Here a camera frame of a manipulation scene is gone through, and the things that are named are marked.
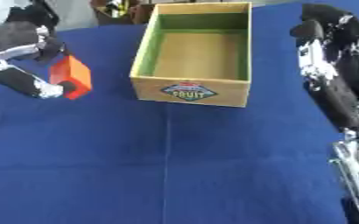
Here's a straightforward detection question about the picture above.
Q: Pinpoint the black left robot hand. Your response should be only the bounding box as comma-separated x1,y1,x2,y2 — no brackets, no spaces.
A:
0,3,79,100

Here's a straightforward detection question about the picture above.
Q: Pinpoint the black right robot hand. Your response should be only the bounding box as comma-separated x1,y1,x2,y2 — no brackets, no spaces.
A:
288,3,359,133

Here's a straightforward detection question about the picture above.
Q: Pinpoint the orange rectangular block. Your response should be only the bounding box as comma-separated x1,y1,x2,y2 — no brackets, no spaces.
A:
47,54,94,101

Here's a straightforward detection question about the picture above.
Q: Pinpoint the tan cardboard box green inside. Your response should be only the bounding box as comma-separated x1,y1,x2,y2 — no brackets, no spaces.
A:
129,1,255,109

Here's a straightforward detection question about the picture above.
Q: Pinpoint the dark brown chair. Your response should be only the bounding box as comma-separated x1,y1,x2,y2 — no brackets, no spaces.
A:
88,0,158,26

